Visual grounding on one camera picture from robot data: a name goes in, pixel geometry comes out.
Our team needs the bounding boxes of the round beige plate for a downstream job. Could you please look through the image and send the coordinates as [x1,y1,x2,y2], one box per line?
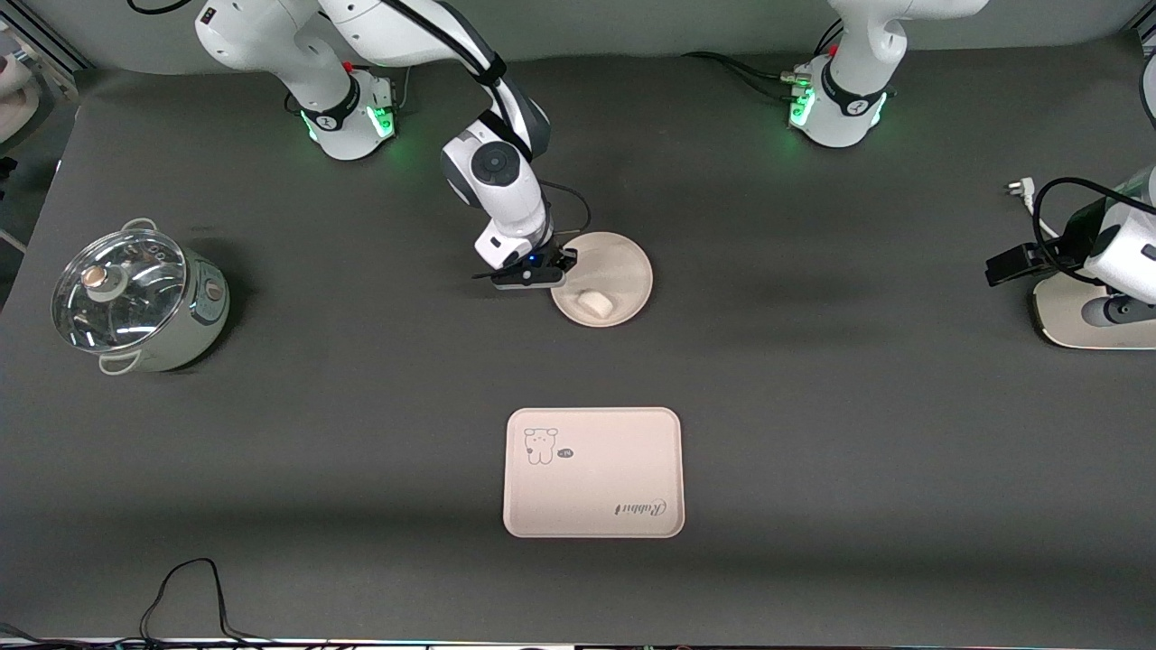
[550,231,654,329]

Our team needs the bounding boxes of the beige rectangular tray rabbit print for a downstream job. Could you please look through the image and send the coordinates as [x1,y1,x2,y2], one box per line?
[502,407,685,539]

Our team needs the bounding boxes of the white toaster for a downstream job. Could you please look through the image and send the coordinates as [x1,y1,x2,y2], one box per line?
[1031,269,1156,351]

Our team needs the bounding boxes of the grey electric cooking pot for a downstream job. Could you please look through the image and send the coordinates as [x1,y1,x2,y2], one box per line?
[51,218,231,376]

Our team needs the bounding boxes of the glass pot lid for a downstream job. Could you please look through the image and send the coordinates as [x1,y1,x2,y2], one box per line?
[51,228,189,353]

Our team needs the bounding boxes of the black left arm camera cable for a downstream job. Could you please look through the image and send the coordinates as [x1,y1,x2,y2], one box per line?
[1032,177,1156,276]

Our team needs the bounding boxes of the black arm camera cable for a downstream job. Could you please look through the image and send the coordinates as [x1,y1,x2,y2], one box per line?
[126,0,593,237]
[1032,177,1156,276]

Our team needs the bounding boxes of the white toaster power cable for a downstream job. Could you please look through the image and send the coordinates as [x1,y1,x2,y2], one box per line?
[1006,177,1054,236]

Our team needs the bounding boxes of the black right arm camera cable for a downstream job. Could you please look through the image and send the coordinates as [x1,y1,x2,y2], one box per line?
[126,0,593,237]

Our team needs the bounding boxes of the black right base cables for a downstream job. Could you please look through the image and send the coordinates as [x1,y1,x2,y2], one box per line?
[338,61,413,115]

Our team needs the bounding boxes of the black base cables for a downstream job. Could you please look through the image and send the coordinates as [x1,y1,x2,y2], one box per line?
[338,61,413,115]
[681,18,846,103]

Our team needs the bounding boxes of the black left base cables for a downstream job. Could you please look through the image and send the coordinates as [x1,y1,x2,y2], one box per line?
[681,18,846,103]

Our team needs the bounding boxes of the thin black cable loop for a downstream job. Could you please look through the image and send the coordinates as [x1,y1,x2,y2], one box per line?
[139,558,272,647]

